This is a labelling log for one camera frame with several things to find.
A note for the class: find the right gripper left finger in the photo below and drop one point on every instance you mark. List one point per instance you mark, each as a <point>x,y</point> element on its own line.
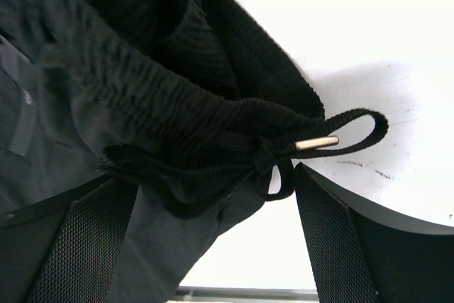
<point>65,248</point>

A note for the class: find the aluminium frame rail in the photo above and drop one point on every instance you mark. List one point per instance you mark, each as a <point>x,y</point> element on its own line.
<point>219,294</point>

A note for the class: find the black shorts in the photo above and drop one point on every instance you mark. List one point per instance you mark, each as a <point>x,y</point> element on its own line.
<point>189,100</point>

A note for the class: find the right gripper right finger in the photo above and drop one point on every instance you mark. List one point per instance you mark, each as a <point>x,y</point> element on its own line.
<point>361,251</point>

